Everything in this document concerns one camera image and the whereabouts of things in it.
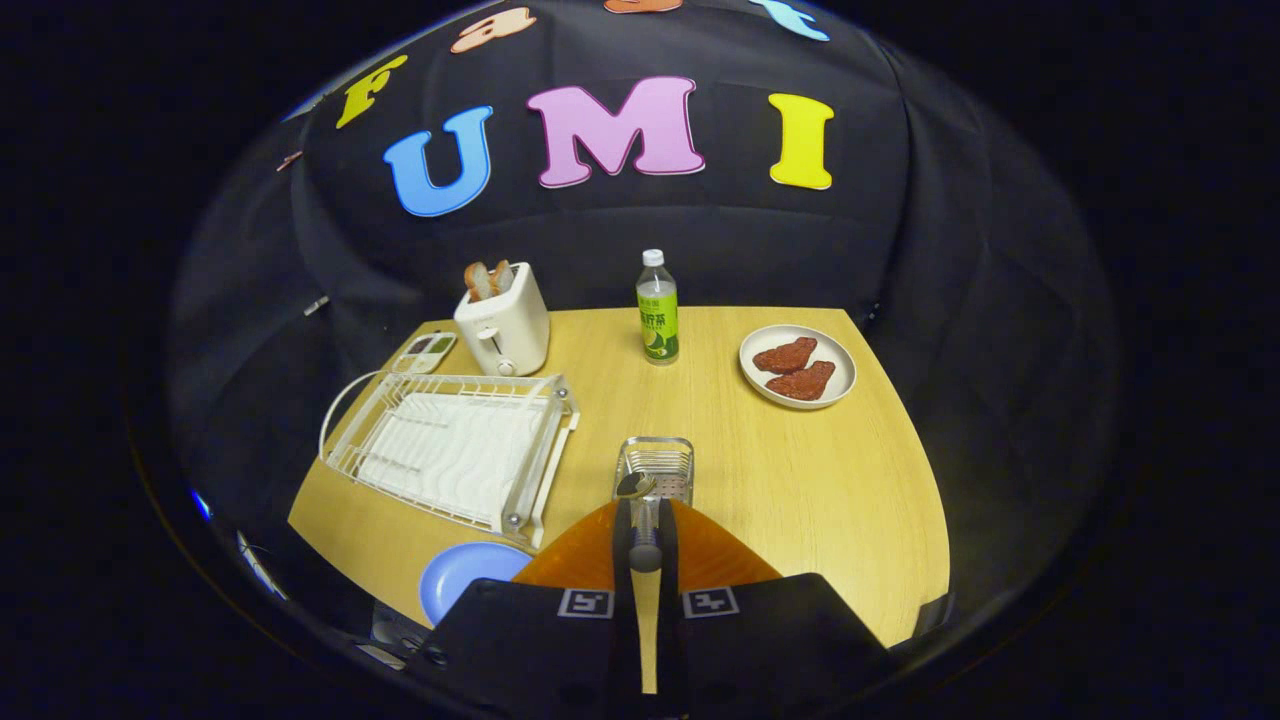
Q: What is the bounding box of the spoon with blue checkered handle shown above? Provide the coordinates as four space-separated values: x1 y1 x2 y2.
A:
614 472 664 574

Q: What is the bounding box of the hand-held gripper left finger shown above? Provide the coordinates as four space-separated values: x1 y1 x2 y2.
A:
408 497 642 720

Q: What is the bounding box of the metal wire basket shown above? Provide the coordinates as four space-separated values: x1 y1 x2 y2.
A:
612 436 695 507

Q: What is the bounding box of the brown meat piece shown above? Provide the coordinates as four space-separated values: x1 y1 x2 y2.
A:
766 360 836 402
752 337 818 375

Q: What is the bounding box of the green tea bottle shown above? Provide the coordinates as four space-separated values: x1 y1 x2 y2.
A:
636 249 681 366

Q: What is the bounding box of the white plate with meat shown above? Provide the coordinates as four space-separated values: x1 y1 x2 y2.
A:
739 324 858 411

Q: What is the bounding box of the black backdrop cloth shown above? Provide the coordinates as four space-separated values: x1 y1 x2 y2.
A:
165 0 1121 651

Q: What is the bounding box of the white wire dish rack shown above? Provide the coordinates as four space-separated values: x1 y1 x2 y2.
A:
319 370 581 550

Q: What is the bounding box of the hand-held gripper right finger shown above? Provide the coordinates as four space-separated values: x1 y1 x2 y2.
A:
656 498 903 720

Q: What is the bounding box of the light blue plate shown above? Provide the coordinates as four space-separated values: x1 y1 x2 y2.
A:
418 541 534 627

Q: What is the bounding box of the divided white snack tray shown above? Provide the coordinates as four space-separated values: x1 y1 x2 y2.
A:
390 331 459 376

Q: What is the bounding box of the white toaster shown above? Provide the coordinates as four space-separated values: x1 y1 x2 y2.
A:
453 262 551 378

